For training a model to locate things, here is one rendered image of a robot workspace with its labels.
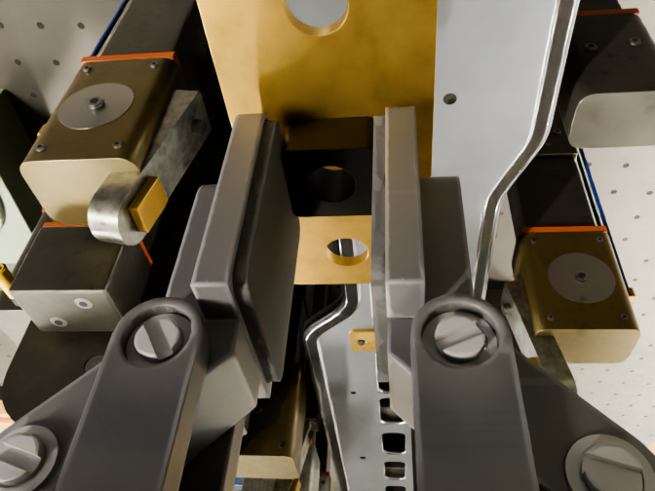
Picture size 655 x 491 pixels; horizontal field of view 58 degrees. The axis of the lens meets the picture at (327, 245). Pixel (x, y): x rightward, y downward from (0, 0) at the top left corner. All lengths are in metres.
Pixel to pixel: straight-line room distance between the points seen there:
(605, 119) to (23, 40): 0.67
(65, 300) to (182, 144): 0.13
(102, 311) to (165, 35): 0.23
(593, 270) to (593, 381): 0.81
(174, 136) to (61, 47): 0.43
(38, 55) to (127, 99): 0.43
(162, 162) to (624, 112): 0.32
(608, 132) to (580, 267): 0.17
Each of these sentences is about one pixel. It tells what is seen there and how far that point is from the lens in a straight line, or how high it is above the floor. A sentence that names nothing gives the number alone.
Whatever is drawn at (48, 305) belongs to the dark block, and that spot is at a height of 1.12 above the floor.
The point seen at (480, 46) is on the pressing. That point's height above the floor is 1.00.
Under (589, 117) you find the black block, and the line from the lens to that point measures 0.46.
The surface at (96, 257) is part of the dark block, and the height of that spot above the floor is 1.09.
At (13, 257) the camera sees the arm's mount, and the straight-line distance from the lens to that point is 1.02.
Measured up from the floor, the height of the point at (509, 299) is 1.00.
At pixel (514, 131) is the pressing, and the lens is 0.44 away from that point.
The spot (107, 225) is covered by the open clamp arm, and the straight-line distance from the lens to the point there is 0.38.
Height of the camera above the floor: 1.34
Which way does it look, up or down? 41 degrees down
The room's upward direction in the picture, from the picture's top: 175 degrees counter-clockwise
